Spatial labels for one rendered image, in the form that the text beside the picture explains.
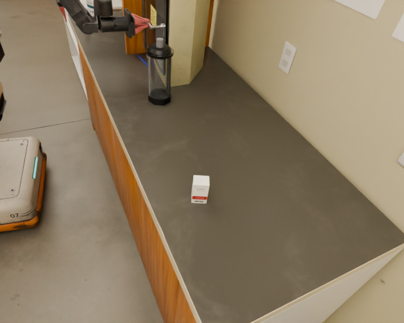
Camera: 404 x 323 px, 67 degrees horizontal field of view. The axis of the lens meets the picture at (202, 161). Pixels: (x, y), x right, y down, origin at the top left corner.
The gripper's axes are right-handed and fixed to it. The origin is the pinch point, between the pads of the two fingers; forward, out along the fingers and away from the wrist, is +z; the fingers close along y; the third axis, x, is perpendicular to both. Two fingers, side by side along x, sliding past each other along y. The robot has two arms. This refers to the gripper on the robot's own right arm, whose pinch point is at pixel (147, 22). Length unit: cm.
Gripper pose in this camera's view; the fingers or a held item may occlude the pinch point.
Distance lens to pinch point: 143.6
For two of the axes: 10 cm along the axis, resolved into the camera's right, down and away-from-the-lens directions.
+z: 9.0, -2.2, 3.8
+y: 1.1, -7.3, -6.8
